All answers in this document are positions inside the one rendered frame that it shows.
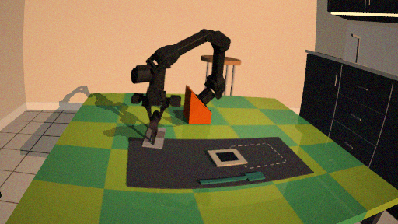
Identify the beige square tile with dark centre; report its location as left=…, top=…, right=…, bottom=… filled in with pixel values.
left=208, top=149, right=247, bottom=166

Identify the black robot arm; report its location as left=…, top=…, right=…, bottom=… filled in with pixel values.
left=131, top=29, right=231, bottom=107

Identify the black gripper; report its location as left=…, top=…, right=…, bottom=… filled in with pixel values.
left=131, top=82, right=181, bottom=122

